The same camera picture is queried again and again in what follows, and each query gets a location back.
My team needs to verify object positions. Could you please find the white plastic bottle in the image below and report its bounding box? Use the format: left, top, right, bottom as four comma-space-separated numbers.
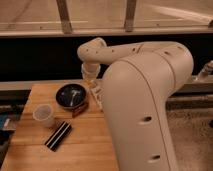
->
91, 86, 102, 110

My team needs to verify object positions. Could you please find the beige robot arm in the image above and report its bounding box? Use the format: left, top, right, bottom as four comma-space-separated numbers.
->
77, 38, 194, 171

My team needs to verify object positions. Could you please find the metal utensil in bowl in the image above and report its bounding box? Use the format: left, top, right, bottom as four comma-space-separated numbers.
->
70, 91, 79, 106

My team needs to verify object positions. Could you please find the black bowl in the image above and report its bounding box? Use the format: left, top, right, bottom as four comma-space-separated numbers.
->
56, 84, 87, 109

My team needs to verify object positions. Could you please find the dark red block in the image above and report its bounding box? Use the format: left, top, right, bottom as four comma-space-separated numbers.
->
72, 102, 88, 118

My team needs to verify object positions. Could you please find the translucent plastic cup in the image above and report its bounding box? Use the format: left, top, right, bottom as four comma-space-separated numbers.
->
33, 104, 55, 128

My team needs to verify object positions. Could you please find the black striped box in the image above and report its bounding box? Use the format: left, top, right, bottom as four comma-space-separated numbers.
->
45, 122, 72, 151

